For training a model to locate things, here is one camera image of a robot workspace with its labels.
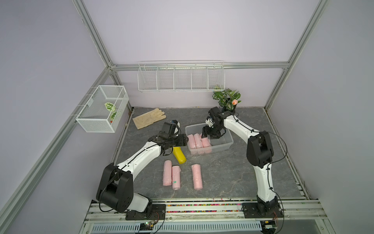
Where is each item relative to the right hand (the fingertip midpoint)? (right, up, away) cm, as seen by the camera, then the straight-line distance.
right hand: (205, 136), depth 95 cm
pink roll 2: (-6, -23, -13) cm, 27 cm away
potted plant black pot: (+15, +24, -1) cm, 28 cm away
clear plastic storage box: (+14, -4, +6) cm, 16 cm away
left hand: (-14, -2, -9) cm, 17 cm away
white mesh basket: (-59, +14, -14) cm, 62 cm away
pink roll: (-23, -21, -12) cm, 33 cm away
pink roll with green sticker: (-18, -23, -13) cm, 32 cm away
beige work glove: (-44, +12, +21) cm, 50 cm away
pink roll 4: (-4, -5, +1) cm, 7 cm away
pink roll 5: (+1, -6, -1) cm, 6 cm away
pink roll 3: (-9, -6, +1) cm, 11 cm away
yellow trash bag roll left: (-17, -11, -4) cm, 21 cm away
